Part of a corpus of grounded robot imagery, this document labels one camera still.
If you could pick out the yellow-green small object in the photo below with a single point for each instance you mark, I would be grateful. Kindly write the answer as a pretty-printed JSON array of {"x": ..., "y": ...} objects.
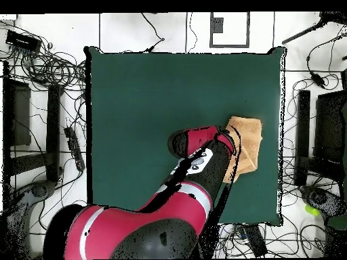
[{"x": 311, "y": 210}]

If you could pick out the black power adapter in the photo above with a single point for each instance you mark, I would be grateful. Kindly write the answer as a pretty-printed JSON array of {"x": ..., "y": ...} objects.
[{"x": 317, "y": 79}]

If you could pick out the black tripod pole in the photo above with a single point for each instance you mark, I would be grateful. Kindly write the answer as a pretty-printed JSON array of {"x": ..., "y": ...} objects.
[{"x": 303, "y": 33}]

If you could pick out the black network switch box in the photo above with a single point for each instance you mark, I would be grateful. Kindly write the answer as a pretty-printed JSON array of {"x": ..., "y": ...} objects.
[{"x": 23, "y": 41}]

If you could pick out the tan terry towel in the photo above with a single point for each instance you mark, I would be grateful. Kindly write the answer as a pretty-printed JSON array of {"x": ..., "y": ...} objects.
[{"x": 249, "y": 143}]

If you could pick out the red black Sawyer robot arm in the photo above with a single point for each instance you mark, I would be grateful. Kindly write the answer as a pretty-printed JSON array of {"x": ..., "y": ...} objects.
[{"x": 135, "y": 227}]

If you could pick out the black metal frame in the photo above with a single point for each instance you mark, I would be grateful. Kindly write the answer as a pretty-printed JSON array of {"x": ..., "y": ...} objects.
[
  {"x": 303, "y": 122},
  {"x": 52, "y": 130}
]

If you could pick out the dark tripod base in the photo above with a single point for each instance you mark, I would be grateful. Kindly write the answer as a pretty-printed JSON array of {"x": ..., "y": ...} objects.
[
  {"x": 39, "y": 191},
  {"x": 315, "y": 196}
]

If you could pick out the dark green table cloth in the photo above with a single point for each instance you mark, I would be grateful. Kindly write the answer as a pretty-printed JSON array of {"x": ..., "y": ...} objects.
[{"x": 135, "y": 108}]

